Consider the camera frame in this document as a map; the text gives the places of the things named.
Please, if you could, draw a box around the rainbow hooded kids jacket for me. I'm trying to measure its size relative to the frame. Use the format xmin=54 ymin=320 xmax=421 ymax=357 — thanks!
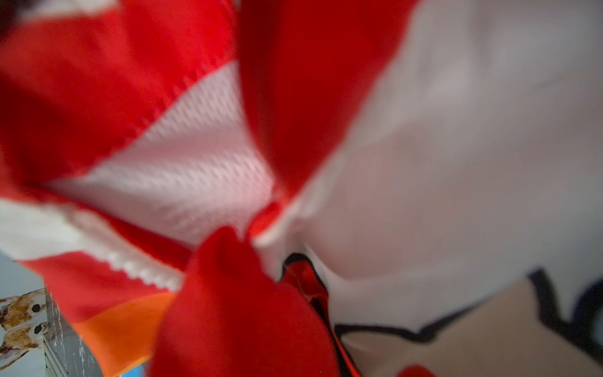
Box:
xmin=1 ymin=1 xmax=602 ymax=376

